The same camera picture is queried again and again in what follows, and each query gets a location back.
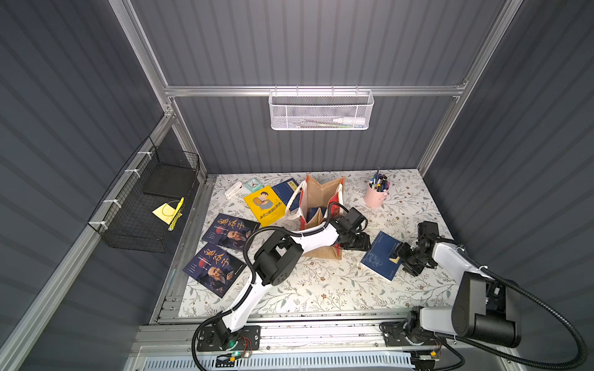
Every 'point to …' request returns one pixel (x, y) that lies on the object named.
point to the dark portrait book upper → (226, 231)
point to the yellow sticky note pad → (165, 212)
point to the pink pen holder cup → (377, 190)
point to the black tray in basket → (169, 180)
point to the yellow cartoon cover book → (267, 205)
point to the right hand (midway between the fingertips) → (400, 260)
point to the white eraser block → (233, 190)
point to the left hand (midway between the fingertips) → (371, 251)
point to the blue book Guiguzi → (377, 258)
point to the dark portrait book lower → (215, 269)
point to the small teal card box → (254, 185)
